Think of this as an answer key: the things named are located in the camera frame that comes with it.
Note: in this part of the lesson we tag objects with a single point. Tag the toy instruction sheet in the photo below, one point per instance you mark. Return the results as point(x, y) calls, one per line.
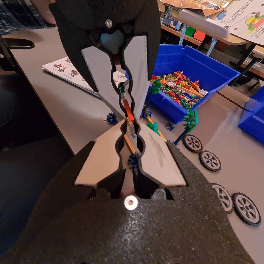
point(66, 70)

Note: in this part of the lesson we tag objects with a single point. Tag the black monitor stand base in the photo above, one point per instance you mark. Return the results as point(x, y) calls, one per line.
point(18, 43)

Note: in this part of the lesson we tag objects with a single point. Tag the cardboard poster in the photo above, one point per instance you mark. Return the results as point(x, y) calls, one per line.
point(194, 5)

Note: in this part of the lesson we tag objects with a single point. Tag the black toy wheel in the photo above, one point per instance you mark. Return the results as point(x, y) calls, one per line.
point(192, 143)
point(246, 209)
point(209, 161)
point(222, 197)

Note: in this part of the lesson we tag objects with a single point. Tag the person's left forearm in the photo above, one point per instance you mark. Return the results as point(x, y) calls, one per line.
point(18, 14)

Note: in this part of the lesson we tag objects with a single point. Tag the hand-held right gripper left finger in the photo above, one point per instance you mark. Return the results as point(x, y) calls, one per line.
point(103, 159)

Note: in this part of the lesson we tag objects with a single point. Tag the blue yellow toy rod frame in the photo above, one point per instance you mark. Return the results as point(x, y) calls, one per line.
point(111, 119)

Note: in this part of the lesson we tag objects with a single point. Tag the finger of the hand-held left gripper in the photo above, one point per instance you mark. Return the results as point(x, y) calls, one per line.
point(101, 70)
point(138, 62)

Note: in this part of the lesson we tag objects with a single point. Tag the green storage box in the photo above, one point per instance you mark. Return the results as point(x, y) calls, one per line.
point(189, 31)

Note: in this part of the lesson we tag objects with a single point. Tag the small blue toy connector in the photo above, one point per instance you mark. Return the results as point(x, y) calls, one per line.
point(169, 126)

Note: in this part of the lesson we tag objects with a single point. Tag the person's left hand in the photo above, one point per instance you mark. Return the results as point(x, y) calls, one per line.
point(47, 11)

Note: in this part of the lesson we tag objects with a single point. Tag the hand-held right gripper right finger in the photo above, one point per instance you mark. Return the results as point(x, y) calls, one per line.
point(161, 161)

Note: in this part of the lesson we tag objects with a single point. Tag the blue plastic bin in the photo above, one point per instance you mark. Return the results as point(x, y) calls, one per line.
point(253, 119)

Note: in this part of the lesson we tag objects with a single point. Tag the blue bin with white label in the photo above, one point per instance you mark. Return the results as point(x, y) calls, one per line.
point(214, 72)

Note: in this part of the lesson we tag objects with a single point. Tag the orange storage box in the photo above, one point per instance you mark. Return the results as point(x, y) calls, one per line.
point(200, 35)

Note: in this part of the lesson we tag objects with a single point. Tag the grey toy rod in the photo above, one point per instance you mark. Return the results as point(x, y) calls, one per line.
point(132, 130)

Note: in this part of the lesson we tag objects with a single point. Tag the orange toy connector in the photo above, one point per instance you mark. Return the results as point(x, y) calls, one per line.
point(128, 110)

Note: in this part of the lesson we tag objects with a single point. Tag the pile of colourful toy pieces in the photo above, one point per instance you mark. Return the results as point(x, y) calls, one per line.
point(181, 88)

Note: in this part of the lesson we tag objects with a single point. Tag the person's dark printed shirt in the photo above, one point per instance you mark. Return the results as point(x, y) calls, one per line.
point(29, 173)

